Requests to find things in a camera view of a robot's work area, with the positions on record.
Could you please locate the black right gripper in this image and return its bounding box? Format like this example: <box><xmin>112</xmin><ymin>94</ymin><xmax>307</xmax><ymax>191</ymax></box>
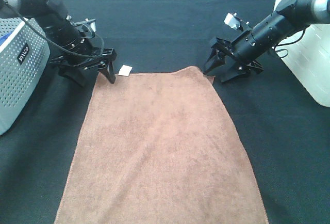
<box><xmin>203</xmin><ymin>37</ymin><xmax>263</xmax><ymax>83</ymax></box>

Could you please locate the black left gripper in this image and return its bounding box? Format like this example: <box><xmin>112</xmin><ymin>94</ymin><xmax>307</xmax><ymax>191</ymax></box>
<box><xmin>48</xmin><ymin>47</ymin><xmax>116</xmax><ymax>87</ymax></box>

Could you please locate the brown microfibre towel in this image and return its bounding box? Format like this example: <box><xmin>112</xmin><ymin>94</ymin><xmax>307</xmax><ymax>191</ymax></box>
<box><xmin>55</xmin><ymin>66</ymin><xmax>268</xmax><ymax>223</ymax></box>

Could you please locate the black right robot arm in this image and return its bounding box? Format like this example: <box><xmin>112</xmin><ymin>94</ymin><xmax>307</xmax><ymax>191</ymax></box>
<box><xmin>204</xmin><ymin>0</ymin><xmax>329</xmax><ymax>83</ymax></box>

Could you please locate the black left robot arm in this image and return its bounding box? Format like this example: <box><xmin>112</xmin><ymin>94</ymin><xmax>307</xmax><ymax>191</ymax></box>
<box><xmin>1</xmin><ymin>0</ymin><xmax>117</xmax><ymax>86</ymax></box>

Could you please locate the grey perforated laundry basket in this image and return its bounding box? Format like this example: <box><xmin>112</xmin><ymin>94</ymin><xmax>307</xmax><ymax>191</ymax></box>
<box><xmin>1</xmin><ymin>18</ymin><xmax>50</xmax><ymax>134</ymax></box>

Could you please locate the black fabric table cover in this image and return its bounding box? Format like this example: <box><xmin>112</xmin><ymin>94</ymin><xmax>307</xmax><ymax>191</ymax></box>
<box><xmin>1</xmin><ymin>0</ymin><xmax>329</xmax><ymax>223</ymax></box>

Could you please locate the white plastic storage box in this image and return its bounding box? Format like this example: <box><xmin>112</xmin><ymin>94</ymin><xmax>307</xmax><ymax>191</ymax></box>
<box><xmin>274</xmin><ymin>0</ymin><xmax>329</xmax><ymax>107</ymax></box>

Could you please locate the blue cloth in basket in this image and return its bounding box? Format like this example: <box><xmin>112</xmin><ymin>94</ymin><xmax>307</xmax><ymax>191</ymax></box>
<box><xmin>0</xmin><ymin>33</ymin><xmax>11</xmax><ymax>45</ymax></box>

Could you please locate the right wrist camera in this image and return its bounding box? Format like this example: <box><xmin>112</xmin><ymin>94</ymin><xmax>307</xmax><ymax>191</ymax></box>
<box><xmin>223</xmin><ymin>13</ymin><xmax>244</xmax><ymax>31</ymax></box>

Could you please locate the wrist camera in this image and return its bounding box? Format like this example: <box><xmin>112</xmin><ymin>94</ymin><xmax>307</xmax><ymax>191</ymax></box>
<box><xmin>73</xmin><ymin>19</ymin><xmax>96</xmax><ymax>35</ymax></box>
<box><xmin>223</xmin><ymin>13</ymin><xmax>244</xmax><ymax>31</ymax></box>

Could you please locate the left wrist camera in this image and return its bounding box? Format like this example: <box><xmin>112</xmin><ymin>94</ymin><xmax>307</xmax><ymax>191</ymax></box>
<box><xmin>73</xmin><ymin>19</ymin><xmax>96</xmax><ymax>35</ymax></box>

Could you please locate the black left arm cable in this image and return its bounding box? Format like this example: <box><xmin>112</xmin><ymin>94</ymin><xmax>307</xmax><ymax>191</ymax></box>
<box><xmin>0</xmin><ymin>0</ymin><xmax>105</xmax><ymax>59</ymax></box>

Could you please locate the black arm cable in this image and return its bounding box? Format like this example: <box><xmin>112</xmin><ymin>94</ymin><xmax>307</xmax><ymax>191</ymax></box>
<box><xmin>0</xmin><ymin>0</ymin><xmax>105</xmax><ymax>59</ymax></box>
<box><xmin>268</xmin><ymin>0</ymin><xmax>330</xmax><ymax>59</ymax></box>

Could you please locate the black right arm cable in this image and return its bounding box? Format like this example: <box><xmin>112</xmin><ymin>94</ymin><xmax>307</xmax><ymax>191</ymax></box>
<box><xmin>268</xmin><ymin>0</ymin><xmax>330</xmax><ymax>59</ymax></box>

